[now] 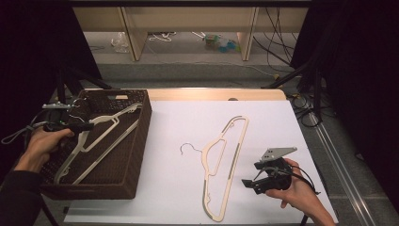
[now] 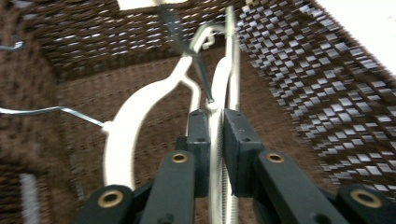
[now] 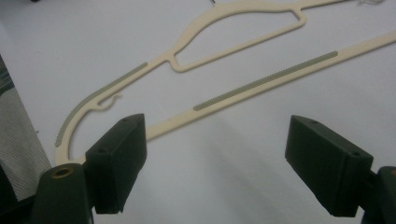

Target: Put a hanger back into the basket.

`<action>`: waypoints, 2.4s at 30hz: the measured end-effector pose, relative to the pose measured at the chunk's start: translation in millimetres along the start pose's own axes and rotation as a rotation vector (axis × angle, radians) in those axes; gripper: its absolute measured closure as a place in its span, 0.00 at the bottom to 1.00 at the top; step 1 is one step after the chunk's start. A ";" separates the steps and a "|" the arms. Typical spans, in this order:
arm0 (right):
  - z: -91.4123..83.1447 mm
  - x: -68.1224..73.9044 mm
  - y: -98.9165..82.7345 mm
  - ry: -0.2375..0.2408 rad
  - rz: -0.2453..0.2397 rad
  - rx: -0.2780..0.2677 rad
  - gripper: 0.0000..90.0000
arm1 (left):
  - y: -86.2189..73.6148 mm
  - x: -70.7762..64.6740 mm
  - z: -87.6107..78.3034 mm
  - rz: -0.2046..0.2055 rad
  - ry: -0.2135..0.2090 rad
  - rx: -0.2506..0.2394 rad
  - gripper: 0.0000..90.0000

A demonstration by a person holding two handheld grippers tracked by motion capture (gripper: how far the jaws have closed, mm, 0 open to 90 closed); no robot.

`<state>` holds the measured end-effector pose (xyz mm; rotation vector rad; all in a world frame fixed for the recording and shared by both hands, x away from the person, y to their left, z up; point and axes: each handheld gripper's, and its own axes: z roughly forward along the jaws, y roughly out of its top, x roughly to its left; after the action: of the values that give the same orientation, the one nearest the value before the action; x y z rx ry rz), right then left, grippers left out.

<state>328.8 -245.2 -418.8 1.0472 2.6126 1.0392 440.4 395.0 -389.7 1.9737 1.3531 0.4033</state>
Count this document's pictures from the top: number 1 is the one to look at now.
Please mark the person's right hand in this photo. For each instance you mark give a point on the person's right hand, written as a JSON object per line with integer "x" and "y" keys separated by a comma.
{"x": 301, "y": 194}

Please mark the metal floor rail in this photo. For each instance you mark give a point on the metal floor rail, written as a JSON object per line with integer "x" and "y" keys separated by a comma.
{"x": 338, "y": 163}

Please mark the clear plastic bag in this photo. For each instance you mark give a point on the clear plastic bag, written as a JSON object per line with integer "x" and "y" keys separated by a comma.
{"x": 119, "y": 42}

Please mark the black curtain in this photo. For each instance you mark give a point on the black curtain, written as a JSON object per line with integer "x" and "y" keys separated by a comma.
{"x": 28, "y": 62}
{"x": 363, "y": 69}

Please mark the black metal stand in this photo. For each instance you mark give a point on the black metal stand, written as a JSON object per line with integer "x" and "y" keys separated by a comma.
{"x": 316, "y": 88}
{"x": 61, "y": 91}

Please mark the brown woven basket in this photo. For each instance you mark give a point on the brown woven basket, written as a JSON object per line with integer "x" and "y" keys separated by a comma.
{"x": 125, "y": 147}

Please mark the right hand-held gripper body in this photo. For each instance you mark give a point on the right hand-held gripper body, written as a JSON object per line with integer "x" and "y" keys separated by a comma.
{"x": 277, "y": 180}

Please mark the white table sheet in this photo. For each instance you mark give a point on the white table sheet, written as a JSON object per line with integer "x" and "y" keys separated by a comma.
{"x": 276, "y": 125}

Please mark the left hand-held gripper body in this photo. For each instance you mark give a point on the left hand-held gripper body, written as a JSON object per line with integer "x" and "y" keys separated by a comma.
{"x": 56, "y": 121}

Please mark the light wooden shelf unit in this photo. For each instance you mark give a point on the light wooden shelf unit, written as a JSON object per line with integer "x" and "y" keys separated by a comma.
{"x": 188, "y": 19}

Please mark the person's left hand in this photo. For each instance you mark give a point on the person's left hand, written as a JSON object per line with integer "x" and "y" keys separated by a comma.
{"x": 40, "y": 146}

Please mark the colourful plastic toys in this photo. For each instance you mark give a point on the colourful plastic toys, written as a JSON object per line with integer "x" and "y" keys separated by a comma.
{"x": 221, "y": 43}

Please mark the light wooden table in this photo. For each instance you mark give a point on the light wooden table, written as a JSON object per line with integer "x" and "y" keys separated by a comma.
{"x": 213, "y": 94}

